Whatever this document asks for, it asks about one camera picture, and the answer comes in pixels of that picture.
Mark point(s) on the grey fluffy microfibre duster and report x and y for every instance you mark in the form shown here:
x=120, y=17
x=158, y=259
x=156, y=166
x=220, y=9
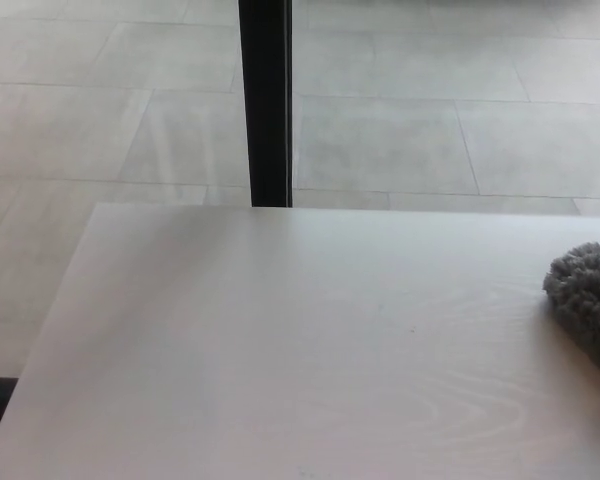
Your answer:
x=587, y=295

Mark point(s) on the black vertical window frame post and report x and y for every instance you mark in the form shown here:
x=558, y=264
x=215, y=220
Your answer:
x=269, y=100

